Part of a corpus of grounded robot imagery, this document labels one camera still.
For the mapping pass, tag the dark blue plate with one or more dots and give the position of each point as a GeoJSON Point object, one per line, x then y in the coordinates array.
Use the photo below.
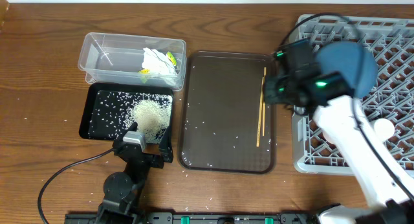
{"type": "Point", "coordinates": [355, 63]}

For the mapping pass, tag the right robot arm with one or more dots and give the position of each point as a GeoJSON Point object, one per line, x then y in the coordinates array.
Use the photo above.
{"type": "Point", "coordinates": [328, 85]}

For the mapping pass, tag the pile of rice grains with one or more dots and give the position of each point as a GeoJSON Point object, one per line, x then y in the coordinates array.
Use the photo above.
{"type": "Point", "coordinates": [152, 118]}

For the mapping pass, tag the black plastic tray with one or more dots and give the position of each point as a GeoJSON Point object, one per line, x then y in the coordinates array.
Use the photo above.
{"type": "Point", "coordinates": [105, 112]}

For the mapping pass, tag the pink plastic cup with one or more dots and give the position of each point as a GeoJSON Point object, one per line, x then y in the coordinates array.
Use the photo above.
{"type": "Point", "coordinates": [327, 137]}

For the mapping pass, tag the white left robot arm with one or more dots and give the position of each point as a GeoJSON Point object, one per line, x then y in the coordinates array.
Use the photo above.
{"type": "Point", "coordinates": [122, 190]}

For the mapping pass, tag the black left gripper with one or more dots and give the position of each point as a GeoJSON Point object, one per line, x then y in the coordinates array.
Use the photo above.
{"type": "Point", "coordinates": [167, 154]}

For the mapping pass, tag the wooden chopstick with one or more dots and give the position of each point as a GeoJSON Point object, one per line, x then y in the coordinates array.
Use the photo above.
{"type": "Point", "coordinates": [260, 113]}
{"type": "Point", "coordinates": [263, 108]}

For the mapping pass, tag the brown serving tray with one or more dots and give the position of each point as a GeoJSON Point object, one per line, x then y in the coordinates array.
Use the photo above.
{"type": "Point", "coordinates": [220, 121]}

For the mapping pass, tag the clear plastic bin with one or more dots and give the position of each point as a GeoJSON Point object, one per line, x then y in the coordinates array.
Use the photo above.
{"type": "Point", "coordinates": [133, 60]}

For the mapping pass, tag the white plastic cup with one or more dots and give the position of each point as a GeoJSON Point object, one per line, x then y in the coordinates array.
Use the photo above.
{"type": "Point", "coordinates": [383, 128]}

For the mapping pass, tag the grey dishwasher rack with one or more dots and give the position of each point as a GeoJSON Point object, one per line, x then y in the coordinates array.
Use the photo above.
{"type": "Point", "coordinates": [390, 41]}

